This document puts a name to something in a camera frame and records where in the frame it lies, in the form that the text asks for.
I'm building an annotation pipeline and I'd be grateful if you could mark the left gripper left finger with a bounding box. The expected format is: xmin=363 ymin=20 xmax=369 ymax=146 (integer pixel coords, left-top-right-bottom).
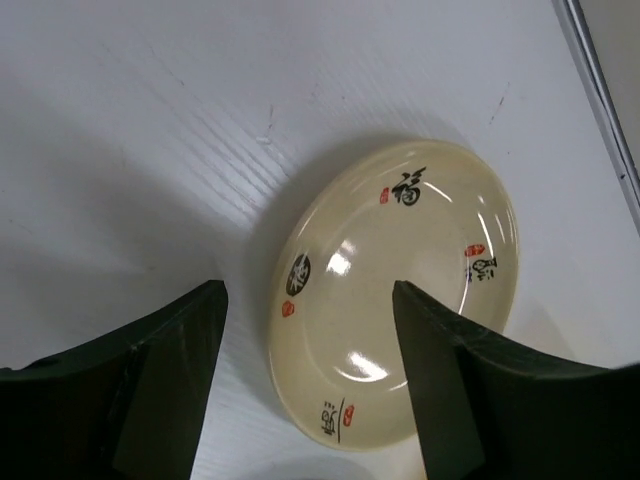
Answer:
xmin=1 ymin=280 xmax=228 ymax=479

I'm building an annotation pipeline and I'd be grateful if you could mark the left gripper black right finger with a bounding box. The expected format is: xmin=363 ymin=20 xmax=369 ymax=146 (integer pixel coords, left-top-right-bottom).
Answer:
xmin=392 ymin=281 xmax=639 ymax=479

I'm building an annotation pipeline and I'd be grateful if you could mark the beige patterned plate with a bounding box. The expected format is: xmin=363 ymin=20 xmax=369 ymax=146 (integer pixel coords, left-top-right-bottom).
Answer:
xmin=268 ymin=140 xmax=519 ymax=452

